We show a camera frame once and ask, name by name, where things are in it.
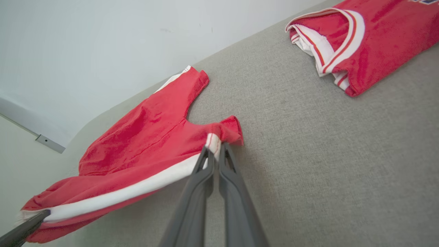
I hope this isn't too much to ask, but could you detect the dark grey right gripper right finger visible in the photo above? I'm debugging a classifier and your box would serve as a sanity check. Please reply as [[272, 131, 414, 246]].
[[219, 143, 269, 247]]

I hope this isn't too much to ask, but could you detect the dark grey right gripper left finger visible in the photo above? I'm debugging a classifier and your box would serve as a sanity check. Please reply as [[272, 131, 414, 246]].
[[158, 147, 216, 247]]

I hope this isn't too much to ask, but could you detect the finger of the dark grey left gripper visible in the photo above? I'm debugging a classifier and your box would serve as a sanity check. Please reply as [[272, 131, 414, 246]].
[[0, 210, 51, 247]]

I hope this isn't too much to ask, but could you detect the red shorts white side stripe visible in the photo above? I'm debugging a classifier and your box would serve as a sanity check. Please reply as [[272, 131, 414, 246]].
[[15, 66, 244, 244]]

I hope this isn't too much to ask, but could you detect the red basketball jersey white trim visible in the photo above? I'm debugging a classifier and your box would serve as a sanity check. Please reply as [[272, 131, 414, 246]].
[[285, 0, 439, 97]]

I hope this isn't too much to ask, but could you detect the grey fabric table cover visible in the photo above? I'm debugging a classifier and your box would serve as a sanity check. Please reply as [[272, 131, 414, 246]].
[[21, 0, 439, 247]]

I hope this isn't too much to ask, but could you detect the white wall baseboard strip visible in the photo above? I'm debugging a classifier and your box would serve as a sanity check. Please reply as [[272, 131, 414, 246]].
[[0, 90, 66, 154]]

